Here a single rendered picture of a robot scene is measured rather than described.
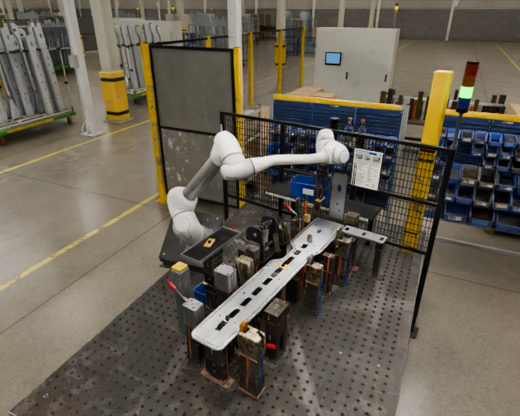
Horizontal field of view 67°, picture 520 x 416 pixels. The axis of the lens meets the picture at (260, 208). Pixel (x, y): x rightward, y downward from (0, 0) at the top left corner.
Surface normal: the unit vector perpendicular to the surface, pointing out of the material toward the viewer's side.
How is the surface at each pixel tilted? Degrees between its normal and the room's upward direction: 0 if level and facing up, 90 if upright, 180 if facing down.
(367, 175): 90
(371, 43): 90
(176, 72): 90
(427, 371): 0
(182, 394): 0
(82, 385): 0
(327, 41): 90
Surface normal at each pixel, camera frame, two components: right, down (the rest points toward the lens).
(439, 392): 0.00, -0.89
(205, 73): -0.43, 0.39
